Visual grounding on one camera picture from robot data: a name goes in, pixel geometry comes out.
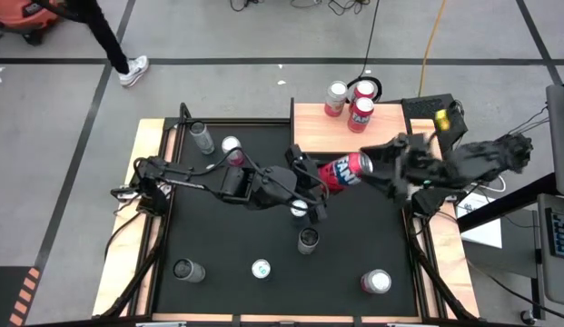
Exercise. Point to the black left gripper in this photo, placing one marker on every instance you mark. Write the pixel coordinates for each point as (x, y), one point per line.
(277, 186)

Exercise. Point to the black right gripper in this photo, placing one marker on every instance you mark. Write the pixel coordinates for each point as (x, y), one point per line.
(418, 161)

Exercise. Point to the red Fanta can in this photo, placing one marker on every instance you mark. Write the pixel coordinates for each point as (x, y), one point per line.
(347, 171)
(359, 119)
(365, 88)

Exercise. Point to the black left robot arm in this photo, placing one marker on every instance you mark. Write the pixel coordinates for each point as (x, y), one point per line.
(190, 179)

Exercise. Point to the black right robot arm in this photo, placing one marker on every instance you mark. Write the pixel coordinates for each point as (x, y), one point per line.
(486, 161)

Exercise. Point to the wooden shelf with black legs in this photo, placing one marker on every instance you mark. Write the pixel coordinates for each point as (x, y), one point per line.
(322, 134)

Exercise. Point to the blue silver Red Bull can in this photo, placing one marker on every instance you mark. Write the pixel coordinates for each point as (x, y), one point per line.
(299, 208)

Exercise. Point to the silver white Celsius can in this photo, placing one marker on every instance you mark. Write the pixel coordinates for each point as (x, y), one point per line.
(308, 243)

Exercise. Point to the black perforated computer case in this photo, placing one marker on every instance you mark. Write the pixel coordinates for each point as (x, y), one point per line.
(422, 106)

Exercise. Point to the yellow tag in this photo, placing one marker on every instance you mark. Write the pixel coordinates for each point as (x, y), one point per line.
(442, 120)

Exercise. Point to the pink and white can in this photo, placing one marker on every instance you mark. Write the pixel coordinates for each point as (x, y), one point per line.
(231, 145)

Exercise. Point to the silver slim can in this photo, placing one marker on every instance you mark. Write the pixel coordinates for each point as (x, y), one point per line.
(186, 270)
(203, 141)

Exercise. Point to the black desk beam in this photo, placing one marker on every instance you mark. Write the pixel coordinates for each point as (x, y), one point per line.
(504, 204)

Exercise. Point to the grey monitor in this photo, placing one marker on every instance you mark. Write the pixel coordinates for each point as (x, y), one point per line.
(561, 136)

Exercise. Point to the grey laptop with keyboard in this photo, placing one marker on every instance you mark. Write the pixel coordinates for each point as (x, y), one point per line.
(562, 234)

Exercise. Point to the black caster wheel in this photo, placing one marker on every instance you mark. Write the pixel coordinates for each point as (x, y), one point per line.
(527, 316)

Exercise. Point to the person's shoe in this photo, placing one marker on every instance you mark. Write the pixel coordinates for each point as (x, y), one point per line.
(134, 70)

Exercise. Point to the person's legs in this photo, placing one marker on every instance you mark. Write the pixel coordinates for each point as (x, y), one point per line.
(104, 36)

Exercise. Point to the black orange hazard mat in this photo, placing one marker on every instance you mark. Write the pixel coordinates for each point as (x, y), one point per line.
(4, 295)

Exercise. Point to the orange shop vacuum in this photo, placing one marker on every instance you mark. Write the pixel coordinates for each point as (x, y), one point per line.
(18, 16)

